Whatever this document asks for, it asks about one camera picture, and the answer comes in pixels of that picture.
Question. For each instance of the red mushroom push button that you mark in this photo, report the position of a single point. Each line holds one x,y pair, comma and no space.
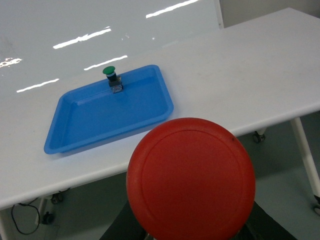
191,179

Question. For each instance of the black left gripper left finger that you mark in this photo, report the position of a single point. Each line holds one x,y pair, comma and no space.
125,227

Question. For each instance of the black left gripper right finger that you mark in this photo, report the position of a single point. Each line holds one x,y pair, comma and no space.
261,226

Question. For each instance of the blue plastic tray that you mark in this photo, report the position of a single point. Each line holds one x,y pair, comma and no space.
93,114

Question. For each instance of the green mushroom push button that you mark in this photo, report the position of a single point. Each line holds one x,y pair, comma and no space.
114,81

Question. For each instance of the table caster wheel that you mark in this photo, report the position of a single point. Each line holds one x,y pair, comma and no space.
259,135
47,216

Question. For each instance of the white table leg right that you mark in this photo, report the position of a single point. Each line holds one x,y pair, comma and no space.
307,159

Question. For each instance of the white glossy backboard panel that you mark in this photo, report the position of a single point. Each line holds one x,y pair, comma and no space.
45,41

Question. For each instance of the left table caster wheel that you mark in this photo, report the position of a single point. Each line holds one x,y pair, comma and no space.
47,216

